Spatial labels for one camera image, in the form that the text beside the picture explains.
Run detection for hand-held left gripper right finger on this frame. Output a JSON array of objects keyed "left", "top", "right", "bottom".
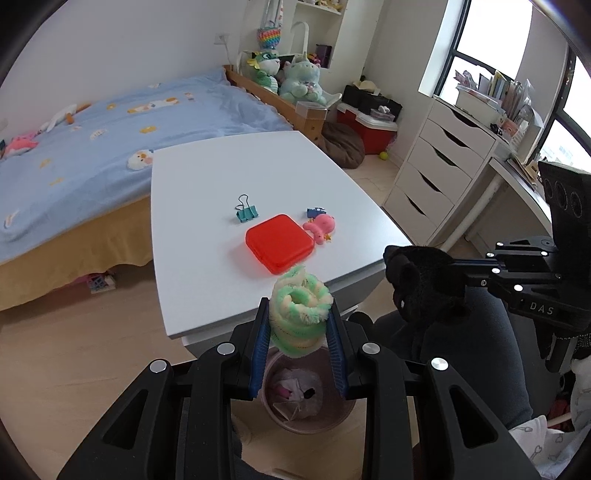
[{"left": 325, "top": 308, "right": 541, "bottom": 480}]

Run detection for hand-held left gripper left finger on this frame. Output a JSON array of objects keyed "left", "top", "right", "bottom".
[{"left": 56, "top": 296, "right": 273, "bottom": 480}]

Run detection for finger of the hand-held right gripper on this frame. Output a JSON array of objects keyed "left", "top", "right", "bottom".
[
  {"left": 463, "top": 271, "right": 525, "bottom": 297},
  {"left": 448, "top": 236, "right": 560, "bottom": 273}
]

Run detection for green and white fuzzy sock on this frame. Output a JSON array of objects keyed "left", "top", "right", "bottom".
[{"left": 269, "top": 265, "right": 332, "bottom": 357}]

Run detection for pink waste bin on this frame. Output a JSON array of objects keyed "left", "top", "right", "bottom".
[{"left": 263, "top": 351, "right": 358, "bottom": 435}]

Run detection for large black fuzzy cloth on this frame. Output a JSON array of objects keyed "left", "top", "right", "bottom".
[{"left": 383, "top": 244, "right": 467, "bottom": 326}]

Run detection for clear plastic bag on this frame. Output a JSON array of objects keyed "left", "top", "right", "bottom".
[{"left": 270, "top": 367, "right": 324, "bottom": 422}]

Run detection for white desk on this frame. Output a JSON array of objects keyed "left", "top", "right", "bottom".
[{"left": 445, "top": 157, "right": 561, "bottom": 250}]

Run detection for person's right leg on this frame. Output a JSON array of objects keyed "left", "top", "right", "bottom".
[{"left": 351, "top": 288, "right": 532, "bottom": 430}]

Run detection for red plastic case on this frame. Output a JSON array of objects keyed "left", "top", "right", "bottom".
[{"left": 245, "top": 213, "right": 315, "bottom": 277}]

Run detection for white drawer chest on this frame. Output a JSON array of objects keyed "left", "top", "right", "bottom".
[{"left": 383, "top": 98, "right": 502, "bottom": 245}]

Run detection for pink toy figure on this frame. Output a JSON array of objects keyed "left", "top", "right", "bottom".
[{"left": 302, "top": 215, "right": 338, "bottom": 245}]

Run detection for teal binder clip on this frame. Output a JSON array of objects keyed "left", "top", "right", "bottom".
[{"left": 233, "top": 194, "right": 259, "bottom": 224}]

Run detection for row of books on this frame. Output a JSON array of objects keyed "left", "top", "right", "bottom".
[{"left": 478, "top": 69, "right": 546, "bottom": 139}]

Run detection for white storage box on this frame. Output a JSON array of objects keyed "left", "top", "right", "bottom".
[{"left": 455, "top": 85, "right": 506, "bottom": 112}]

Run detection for white printed clothing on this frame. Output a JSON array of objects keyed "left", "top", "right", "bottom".
[{"left": 508, "top": 357, "right": 591, "bottom": 480}]

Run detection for colourful toy under bed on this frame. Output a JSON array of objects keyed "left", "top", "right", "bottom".
[{"left": 85, "top": 272, "right": 116, "bottom": 294}]

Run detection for white low table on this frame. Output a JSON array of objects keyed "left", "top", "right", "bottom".
[{"left": 151, "top": 130, "right": 414, "bottom": 361}]

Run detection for red cooler box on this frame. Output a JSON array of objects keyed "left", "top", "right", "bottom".
[{"left": 337, "top": 102, "right": 399, "bottom": 155}]

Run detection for brown beanbag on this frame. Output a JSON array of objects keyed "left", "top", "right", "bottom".
[{"left": 318, "top": 121, "right": 366, "bottom": 169}]

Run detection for bed with yellow skirt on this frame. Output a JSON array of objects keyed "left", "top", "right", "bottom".
[{"left": 0, "top": 196, "right": 155, "bottom": 312}]

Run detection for black storage boxes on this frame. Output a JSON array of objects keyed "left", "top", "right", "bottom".
[{"left": 342, "top": 84, "right": 402, "bottom": 121}]

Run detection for bed with blue blanket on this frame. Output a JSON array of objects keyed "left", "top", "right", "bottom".
[{"left": 0, "top": 69, "right": 294, "bottom": 266}]

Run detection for clear plastic box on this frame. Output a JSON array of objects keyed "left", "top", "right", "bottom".
[{"left": 295, "top": 100, "right": 328, "bottom": 120}]

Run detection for teal unicorn plush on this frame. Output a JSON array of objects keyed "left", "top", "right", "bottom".
[{"left": 279, "top": 52, "right": 328, "bottom": 104}]

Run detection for green dragon plush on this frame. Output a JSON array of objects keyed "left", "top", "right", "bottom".
[{"left": 247, "top": 50, "right": 281, "bottom": 93}]

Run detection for white curved tube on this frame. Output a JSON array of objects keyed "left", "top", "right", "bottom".
[{"left": 288, "top": 21, "right": 309, "bottom": 54}]

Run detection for white goose plush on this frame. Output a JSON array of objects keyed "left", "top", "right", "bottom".
[{"left": 37, "top": 102, "right": 90, "bottom": 132}]

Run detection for rainbow crochet bag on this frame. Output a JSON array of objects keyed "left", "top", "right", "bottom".
[{"left": 257, "top": 0, "right": 283, "bottom": 51}]

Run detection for pink plush toy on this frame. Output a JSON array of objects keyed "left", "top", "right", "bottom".
[{"left": 4, "top": 134, "right": 40, "bottom": 158}]

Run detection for window with black frame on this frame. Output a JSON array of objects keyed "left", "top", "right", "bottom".
[{"left": 418, "top": 0, "right": 591, "bottom": 176}]

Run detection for wooden bed frame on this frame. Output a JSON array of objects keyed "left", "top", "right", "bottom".
[{"left": 224, "top": 65, "right": 328, "bottom": 144}]

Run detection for white wall shelf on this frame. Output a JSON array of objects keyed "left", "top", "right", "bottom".
[{"left": 240, "top": 0, "right": 386, "bottom": 84}]

